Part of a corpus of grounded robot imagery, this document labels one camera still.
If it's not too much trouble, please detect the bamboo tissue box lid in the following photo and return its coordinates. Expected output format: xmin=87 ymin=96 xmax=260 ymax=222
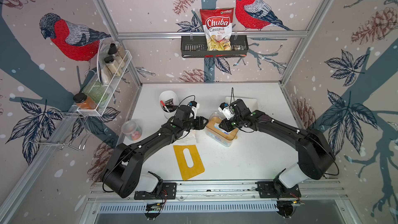
xmin=206 ymin=116 xmax=238 ymax=140

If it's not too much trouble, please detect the clear plastic tissue box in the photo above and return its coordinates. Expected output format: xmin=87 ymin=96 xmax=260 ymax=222
xmin=205 ymin=112 xmax=239 ymax=147

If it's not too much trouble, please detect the blue tissue paper pack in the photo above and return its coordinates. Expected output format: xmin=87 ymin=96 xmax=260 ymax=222
xmin=205 ymin=128 xmax=233 ymax=147

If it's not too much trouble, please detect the white plastic tissue box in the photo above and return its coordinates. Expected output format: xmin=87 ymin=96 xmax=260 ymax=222
xmin=225 ymin=96 xmax=259 ymax=112

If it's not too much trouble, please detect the yellow tissue box lid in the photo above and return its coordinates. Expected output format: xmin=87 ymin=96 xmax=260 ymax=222
xmin=173 ymin=145 xmax=205 ymax=180

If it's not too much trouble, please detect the white tissue paper pack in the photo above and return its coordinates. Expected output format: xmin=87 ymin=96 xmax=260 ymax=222
xmin=181 ymin=130 xmax=197 ymax=145

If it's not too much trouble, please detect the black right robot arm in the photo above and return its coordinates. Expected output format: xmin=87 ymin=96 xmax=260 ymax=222
xmin=218 ymin=99 xmax=335 ymax=195

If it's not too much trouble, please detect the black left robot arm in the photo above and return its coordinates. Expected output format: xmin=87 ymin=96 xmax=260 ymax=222
xmin=99 ymin=105 xmax=209 ymax=198

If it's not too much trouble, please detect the white oval cup holder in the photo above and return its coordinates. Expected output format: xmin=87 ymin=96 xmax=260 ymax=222
xmin=159 ymin=90 xmax=179 ymax=119

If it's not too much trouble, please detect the red marker pen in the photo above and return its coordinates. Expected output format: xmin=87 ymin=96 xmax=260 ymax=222
xmin=160 ymin=101 xmax=170 ymax=113

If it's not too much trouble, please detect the clear plastic cup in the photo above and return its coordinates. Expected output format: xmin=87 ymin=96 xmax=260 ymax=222
xmin=121 ymin=120 xmax=142 ymax=141

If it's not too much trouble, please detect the beige bottle black cap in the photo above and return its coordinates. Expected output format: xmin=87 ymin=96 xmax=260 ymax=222
xmin=108 ymin=43 xmax=125 ymax=68
xmin=104 ymin=56 xmax=122 ymax=77

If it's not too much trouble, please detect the green item in bag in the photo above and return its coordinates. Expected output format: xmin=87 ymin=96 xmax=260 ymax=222
xmin=83 ymin=81 xmax=108 ymax=104

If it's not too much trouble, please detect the red Chuba chips bag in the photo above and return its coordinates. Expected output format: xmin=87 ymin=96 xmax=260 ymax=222
xmin=200 ymin=8 xmax=234 ymax=51

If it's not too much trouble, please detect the orange spice jar black lid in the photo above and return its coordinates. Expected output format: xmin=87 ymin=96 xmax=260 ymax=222
xmin=73 ymin=92 xmax=97 ymax=110

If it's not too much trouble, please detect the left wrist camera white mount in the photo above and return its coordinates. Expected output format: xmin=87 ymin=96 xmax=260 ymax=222
xmin=188 ymin=101 xmax=200 ymax=119

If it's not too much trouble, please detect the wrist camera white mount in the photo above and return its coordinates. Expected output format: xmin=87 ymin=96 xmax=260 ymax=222
xmin=188 ymin=101 xmax=200 ymax=119
xmin=218 ymin=102 xmax=234 ymax=120

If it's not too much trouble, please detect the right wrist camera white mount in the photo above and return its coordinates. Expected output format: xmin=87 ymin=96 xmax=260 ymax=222
xmin=218 ymin=102 xmax=234 ymax=120

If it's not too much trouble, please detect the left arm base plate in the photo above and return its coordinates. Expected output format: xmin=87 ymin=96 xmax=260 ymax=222
xmin=134 ymin=183 xmax=177 ymax=200

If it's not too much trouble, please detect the black wall basket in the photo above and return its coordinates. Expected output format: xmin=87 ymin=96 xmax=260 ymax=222
xmin=181 ymin=35 xmax=249 ymax=58

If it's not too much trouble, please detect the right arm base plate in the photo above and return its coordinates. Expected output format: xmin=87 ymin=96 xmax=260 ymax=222
xmin=256 ymin=180 xmax=302 ymax=199

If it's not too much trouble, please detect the white wire wall shelf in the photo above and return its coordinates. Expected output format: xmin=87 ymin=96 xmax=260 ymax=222
xmin=77 ymin=38 xmax=132 ymax=117

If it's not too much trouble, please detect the aluminium front rail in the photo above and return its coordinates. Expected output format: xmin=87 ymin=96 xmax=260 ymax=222
xmin=88 ymin=179 xmax=349 ymax=203

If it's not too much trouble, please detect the chrome wire rack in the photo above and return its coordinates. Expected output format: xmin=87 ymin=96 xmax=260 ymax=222
xmin=29 ymin=110 xmax=91 ymax=151

